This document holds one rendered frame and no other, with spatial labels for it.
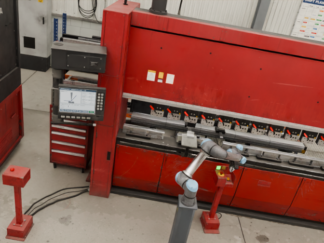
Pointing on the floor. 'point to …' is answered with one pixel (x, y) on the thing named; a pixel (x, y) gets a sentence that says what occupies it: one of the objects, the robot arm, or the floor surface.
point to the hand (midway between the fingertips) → (231, 171)
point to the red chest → (71, 143)
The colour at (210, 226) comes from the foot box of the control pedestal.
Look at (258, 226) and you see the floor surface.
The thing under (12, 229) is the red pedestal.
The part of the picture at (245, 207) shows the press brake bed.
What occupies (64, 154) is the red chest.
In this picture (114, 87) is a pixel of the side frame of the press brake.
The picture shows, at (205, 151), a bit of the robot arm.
